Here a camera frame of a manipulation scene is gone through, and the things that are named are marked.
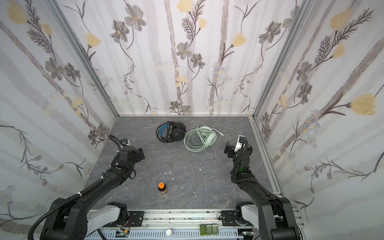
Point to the mint green headphones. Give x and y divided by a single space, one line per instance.
206 135

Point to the black corrugated left conduit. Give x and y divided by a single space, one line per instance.
66 204

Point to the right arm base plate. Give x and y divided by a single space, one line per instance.
232 218

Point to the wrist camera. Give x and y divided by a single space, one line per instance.
242 143
124 142

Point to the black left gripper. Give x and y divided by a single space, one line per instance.
139 154

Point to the black blue headphones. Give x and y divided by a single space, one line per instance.
171 132

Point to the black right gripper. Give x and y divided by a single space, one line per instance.
229 149

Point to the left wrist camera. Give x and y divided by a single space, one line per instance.
124 142

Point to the corner aluminium profile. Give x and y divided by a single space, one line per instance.
80 52
298 22

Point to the aluminium mounting rail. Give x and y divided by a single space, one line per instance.
185 225

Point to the left corner aluminium profile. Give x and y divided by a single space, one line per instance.
80 52

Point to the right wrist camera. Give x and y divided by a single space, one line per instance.
242 143

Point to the right corner aluminium profile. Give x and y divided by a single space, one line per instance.
298 22

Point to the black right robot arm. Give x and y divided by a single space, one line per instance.
275 216

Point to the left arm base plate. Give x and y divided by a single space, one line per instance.
128 219

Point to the small orange cap bottle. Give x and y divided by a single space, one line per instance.
162 187

